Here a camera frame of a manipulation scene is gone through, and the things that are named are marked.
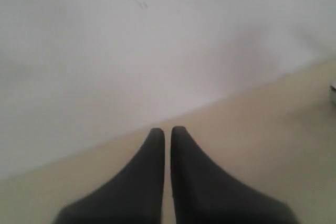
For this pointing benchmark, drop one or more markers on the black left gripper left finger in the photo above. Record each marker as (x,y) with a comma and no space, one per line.
(133,195)

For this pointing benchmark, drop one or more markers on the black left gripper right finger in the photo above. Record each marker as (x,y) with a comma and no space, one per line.
(204,193)

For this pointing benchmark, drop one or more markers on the grey paper cutter base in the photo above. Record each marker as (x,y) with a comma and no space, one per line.
(332,91)

